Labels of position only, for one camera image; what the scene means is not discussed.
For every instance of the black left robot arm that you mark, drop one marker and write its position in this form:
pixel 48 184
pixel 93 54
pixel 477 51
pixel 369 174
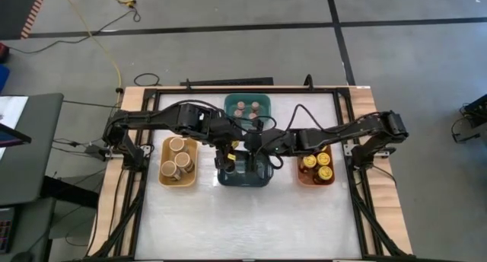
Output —
pixel 152 119

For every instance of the black floor mat striped edge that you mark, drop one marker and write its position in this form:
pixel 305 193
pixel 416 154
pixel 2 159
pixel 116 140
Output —
pixel 17 10

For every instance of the glass spice jar tan lid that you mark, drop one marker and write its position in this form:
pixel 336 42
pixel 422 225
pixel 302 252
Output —
pixel 176 144
pixel 183 161
pixel 168 170

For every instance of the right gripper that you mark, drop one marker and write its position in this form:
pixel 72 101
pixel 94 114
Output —
pixel 272 142

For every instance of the orange plastic bin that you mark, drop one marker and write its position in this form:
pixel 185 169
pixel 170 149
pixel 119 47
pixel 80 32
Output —
pixel 304 180

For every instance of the yellow plastic bin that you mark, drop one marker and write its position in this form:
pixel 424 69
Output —
pixel 190 144

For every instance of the red box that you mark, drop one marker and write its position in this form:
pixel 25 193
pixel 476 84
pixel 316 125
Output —
pixel 3 53

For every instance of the blue box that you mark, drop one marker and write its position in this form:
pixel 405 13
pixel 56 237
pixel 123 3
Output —
pixel 3 78

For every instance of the teal plastic bin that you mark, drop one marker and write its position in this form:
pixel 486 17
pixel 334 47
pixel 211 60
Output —
pixel 230 102

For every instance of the black keyboard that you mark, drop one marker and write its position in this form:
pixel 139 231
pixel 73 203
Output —
pixel 5 231

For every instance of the black aluminium table frame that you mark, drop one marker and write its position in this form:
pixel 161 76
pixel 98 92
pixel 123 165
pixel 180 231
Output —
pixel 327 91

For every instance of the dark blue plastic bin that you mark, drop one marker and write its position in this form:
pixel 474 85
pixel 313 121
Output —
pixel 243 181

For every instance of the dark desk monitor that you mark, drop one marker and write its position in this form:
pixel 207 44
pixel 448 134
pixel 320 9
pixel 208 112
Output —
pixel 11 138

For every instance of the white sheet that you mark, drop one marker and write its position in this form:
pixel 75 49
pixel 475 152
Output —
pixel 13 107

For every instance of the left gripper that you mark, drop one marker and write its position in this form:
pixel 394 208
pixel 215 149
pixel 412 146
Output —
pixel 224 134

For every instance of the grey desk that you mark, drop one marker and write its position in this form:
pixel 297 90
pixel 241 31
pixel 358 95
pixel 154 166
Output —
pixel 30 231
pixel 38 159

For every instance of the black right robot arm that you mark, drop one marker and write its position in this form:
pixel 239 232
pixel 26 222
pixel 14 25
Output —
pixel 361 126

